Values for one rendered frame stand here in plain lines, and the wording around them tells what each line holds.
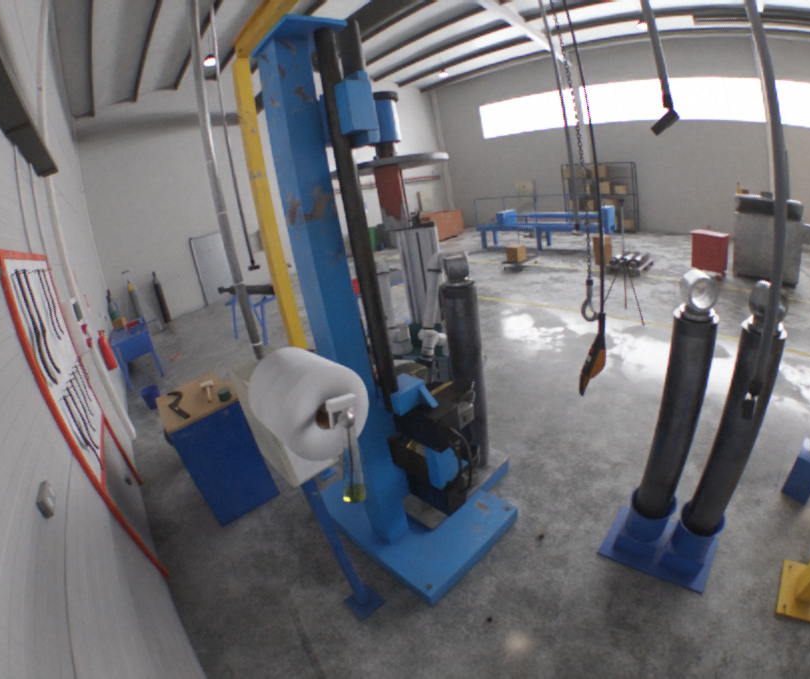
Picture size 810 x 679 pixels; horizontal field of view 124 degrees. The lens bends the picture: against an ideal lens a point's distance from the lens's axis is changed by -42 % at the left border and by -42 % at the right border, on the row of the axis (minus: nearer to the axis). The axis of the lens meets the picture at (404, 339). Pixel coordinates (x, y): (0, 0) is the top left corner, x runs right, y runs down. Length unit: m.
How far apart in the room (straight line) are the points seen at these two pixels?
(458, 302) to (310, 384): 1.37
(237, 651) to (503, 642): 1.49
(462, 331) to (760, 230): 7.58
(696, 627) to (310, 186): 2.84
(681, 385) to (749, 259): 7.33
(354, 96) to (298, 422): 1.14
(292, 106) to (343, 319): 0.91
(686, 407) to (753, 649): 1.48
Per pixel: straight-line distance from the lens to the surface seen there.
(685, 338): 1.67
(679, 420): 1.85
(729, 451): 1.91
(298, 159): 1.52
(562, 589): 2.34
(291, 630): 2.43
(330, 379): 0.95
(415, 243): 3.11
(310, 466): 1.34
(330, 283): 1.55
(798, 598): 2.78
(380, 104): 1.84
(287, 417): 0.92
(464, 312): 2.16
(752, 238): 8.89
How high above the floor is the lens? 2.04
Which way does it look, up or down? 22 degrees down
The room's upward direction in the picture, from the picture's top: 10 degrees counter-clockwise
